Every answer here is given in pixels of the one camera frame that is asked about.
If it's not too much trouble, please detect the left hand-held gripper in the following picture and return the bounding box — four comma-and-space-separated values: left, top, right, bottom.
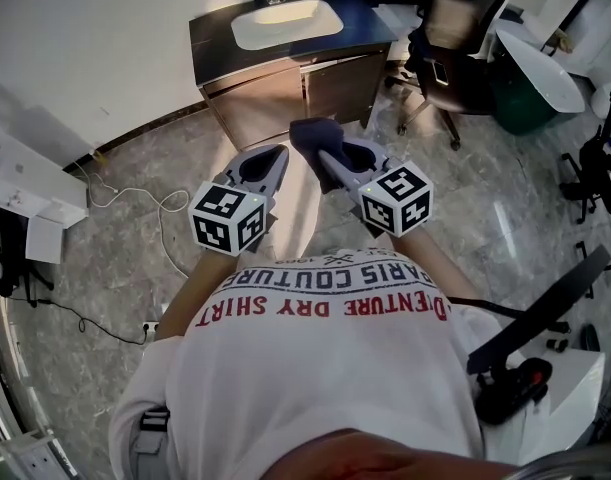
187, 143, 291, 257

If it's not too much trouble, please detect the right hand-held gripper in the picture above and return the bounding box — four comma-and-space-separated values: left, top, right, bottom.
316, 136, 435, 239

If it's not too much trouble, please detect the dark blue cloth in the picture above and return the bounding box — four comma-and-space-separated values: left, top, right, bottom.
288, 116, 371, 195

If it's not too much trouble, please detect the person's right forearm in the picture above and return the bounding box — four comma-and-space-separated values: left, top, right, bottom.
379, 217, 479, 302

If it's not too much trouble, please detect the person's left forearm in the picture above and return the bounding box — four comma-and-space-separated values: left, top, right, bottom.
154, 247, 236, 342

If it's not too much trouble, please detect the dark vanity cabinet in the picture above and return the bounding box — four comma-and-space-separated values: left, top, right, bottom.
188, 0, 400, 153

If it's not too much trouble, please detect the black office chair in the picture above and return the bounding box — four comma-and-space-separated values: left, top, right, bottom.
384, 0, 509, 152

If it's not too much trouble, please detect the white sink basin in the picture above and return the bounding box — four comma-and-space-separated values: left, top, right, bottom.
230, 0, 345, 51

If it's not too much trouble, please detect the white table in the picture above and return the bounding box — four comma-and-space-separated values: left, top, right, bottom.
494, 28, 586, 115

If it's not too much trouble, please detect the small white box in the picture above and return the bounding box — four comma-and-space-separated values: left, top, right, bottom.
24, 216, 65, 264

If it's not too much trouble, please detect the large white box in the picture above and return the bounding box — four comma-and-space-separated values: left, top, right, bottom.
0, 117, 90, 229

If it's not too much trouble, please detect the black tripod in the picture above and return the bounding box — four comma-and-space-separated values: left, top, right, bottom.
558, 83, 611, 225

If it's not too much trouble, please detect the black controller with red button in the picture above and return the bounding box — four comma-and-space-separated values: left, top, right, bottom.
474, 356, 555, 427

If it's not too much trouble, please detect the black equipment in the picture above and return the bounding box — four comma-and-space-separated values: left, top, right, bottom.
0, 202, 54, 299

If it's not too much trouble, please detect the grey belt with black buckle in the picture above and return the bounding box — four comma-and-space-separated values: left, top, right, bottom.
132, 407, 172, 480

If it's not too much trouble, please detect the white cabinet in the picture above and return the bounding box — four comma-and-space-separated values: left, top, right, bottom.
548, 350, 607, 474

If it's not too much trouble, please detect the white cable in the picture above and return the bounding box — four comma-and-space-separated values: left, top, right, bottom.
74, 170, 191, 279

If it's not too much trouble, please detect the black cable on shirt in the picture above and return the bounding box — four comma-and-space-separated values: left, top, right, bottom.
449, 295, 525, 320

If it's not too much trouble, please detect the thin black floor cable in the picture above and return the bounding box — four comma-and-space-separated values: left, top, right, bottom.
7, 295, 149, 345

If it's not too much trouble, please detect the wide black strap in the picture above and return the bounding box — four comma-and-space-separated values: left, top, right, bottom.
466, 245, 611, 375

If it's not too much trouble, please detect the white metal frame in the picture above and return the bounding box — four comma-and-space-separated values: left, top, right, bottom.
0, 287, 76, 480

